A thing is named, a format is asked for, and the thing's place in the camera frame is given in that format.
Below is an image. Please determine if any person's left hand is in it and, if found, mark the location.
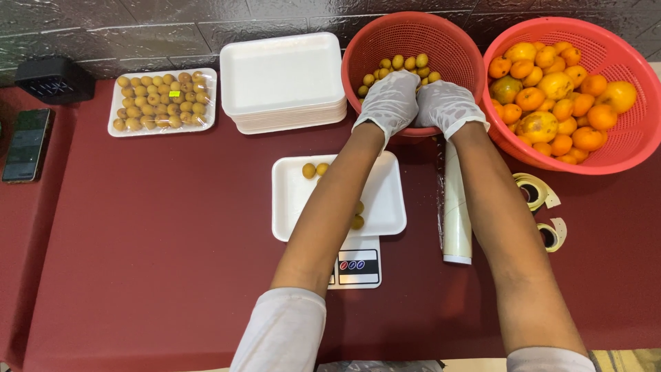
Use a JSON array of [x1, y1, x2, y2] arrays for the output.
[[353, 70, 421, 153]]

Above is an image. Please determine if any person's right hand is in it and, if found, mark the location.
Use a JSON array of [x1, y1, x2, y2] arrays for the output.
[[413, 80, 490, 141]]

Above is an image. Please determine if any heap of loose longans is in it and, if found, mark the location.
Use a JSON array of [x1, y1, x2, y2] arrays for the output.
[[357, 53, 443, 101]]

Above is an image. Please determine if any small red plastic basket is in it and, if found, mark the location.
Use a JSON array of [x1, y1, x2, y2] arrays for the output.
[[341, 11, 486, 138]]

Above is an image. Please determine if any single white foam tray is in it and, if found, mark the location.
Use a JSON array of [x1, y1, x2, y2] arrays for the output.
[[272, 151, 408, 242]]

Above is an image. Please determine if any stack of white foam trays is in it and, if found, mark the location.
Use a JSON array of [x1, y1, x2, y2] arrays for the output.
[[219, 32, 348, 135]]

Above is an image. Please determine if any heap of oranges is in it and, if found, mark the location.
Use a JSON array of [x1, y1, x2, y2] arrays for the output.
[[488, 41, 638, 166]]

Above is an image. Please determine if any cling film roll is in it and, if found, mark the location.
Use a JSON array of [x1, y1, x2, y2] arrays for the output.
[[436, 137, 473, 265]]

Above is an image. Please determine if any yellow label sticker roll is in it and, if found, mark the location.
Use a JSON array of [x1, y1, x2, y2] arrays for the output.
[[512, 173, 562, 213], [536, 217, 568, 253]]

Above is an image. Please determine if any large red plastic basket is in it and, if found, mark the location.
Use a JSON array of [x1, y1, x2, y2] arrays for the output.
[[481, 17, 661, 175]]

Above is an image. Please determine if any white digital kitchen scale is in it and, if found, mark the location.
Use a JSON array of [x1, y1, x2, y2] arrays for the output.
[[327, 236, 382, 290]]

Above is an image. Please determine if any group of wrapped longans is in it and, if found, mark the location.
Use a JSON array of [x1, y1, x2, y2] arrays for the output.
[[113, 71, 210, 131]]

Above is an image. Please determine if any person's white left sleeve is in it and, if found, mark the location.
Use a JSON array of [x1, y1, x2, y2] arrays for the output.
[[230, 287, 327, 372]]

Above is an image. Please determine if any person's white sleeve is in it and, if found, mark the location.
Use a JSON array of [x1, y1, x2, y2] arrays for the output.
[[230, 287, 327, 372], [506, 346, 597, 372]]

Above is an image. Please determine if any wrapped white foam tray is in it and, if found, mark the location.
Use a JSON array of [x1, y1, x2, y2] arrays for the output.
[[107, 68, 218, 138]]

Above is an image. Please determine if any person's white right sleeve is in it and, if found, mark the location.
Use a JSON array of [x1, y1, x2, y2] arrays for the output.
[[506, 346, 597, 372]]

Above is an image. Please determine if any patterned floor mat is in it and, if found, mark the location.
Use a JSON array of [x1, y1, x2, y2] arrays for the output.
[[589, 349, 661, 372]]

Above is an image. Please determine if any black plastic box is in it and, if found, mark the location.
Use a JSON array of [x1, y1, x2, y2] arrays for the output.
[[14, 56, 96, 105]]

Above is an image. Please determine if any black smartphone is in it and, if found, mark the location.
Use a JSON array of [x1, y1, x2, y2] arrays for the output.
[[1, 108, 56, 184]]

